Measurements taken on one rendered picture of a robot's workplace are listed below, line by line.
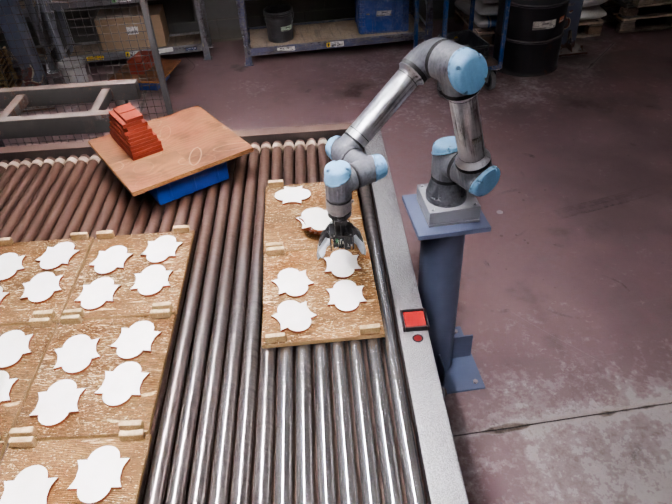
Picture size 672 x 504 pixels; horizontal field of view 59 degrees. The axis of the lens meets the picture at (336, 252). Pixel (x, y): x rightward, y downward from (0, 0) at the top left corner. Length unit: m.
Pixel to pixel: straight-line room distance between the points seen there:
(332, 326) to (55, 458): 0.78
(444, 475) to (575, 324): 1.83
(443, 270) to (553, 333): 0.92
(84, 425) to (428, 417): 0.86
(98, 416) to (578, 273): 2.58
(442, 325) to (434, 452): 1.14
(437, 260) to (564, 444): 0.94
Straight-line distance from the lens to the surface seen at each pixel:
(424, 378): 1.64
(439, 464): 1.50
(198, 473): 1.53
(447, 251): 2.31
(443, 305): 2.50
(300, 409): 1.58
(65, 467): 1.63
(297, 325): 1.74
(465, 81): 1.76
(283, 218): 2.16
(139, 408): 1.66
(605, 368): 3.03
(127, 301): 1.96
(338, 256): 1.95
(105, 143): 2.65
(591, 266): 3.55
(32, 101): 3.42
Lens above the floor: 2.19
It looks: 39 degrees down
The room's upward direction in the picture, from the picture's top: 4 degrees counter-clockwise
